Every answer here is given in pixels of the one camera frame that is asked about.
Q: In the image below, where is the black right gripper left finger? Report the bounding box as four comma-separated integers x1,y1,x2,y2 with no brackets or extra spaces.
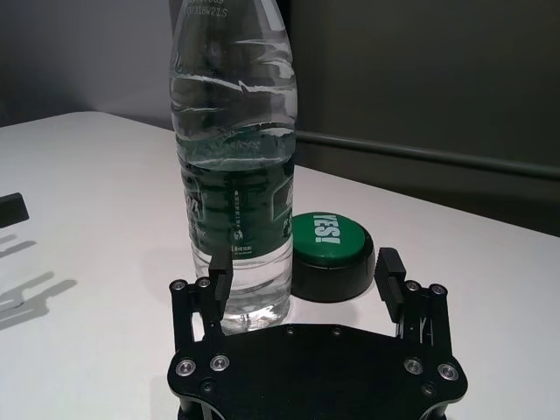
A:
169,249,235,352

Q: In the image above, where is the grey horizontal rail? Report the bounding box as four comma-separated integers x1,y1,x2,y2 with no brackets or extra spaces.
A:
297,129,560,179

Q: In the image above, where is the clear water bottle green label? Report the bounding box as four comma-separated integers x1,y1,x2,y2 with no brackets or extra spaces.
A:
167,0,299,338

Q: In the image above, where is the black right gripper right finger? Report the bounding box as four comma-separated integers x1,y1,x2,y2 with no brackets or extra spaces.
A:
374,247,452,352

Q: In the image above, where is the green YES button black base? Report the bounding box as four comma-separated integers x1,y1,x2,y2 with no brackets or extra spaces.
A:
289,211,379,302

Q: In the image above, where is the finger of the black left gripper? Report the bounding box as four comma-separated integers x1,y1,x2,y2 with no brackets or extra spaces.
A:
0,191,30,229

